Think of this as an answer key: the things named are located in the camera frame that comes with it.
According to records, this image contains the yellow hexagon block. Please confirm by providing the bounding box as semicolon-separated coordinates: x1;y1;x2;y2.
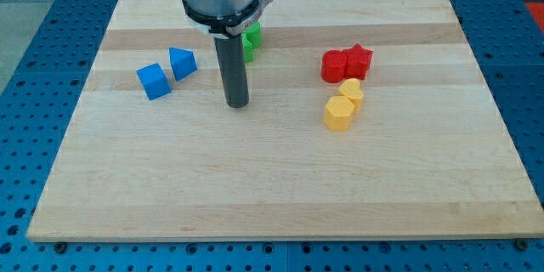
324;96;355;132

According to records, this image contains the green block front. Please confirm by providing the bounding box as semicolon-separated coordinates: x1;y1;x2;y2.
241;34;254;63

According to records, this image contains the green block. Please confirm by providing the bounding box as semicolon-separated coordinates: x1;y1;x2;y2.
241;34;254;63
244;21;263;48

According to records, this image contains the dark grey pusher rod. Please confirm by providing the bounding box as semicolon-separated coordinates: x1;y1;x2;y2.
214;36;249;109

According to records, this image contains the red cylinder block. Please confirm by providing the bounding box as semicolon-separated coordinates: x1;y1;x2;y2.
320;50;348;83

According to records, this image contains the yellow heart block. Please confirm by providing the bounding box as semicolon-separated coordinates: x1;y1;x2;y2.
338;78;365;114

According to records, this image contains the green block rear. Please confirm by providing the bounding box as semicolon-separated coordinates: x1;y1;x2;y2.
244;21;263;48

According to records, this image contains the wooden board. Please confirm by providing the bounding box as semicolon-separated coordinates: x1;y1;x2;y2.
27;0;543;242

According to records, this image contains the red star block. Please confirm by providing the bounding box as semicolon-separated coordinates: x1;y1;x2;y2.
343;43;374;80

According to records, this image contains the blue triangular block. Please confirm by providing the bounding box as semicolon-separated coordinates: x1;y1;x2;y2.
169;48;197;82

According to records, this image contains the blue cube block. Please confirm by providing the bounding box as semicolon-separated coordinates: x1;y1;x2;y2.
136;63;171;100

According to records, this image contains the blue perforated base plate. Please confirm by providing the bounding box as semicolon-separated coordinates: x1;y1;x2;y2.
1;0;543;271

